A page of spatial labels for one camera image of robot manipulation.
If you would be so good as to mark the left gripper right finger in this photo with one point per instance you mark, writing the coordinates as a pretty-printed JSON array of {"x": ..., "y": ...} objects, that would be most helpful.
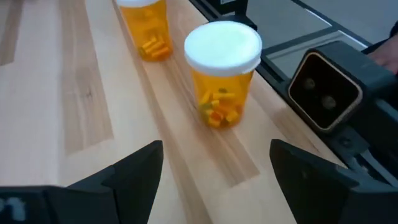
[{"x": 314, "y": 196}]

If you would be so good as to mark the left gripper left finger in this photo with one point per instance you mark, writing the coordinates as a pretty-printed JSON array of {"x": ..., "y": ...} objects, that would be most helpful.
[{"x": 124, "y": 193}]

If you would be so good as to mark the person's hand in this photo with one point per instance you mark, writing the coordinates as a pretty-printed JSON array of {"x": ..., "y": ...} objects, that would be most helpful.
[{"x": 387, "y": 57}]

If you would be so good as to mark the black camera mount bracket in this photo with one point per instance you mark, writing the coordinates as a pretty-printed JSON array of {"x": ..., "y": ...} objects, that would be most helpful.
[{"x": 357, "y": 149}]

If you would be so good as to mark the amber pill bottle white cap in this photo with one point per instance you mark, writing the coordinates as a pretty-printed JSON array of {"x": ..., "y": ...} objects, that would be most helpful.
[
  {"x": 149, "y": 28},
  {"x": 222, "y": 53}
]

